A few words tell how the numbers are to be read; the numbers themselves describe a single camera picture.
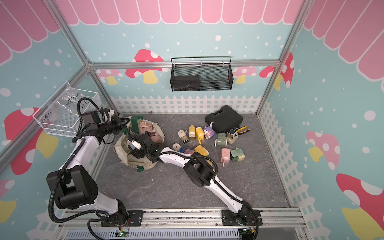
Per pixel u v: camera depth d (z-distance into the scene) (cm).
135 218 74
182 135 100
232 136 97
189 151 92
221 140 99
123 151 78
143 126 94
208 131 101
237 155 92
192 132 99
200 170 61
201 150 95
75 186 45
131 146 92
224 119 113
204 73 93
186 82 88
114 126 74
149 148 73
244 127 111
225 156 89
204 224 74
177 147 92
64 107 70
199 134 100
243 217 63
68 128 62
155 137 93
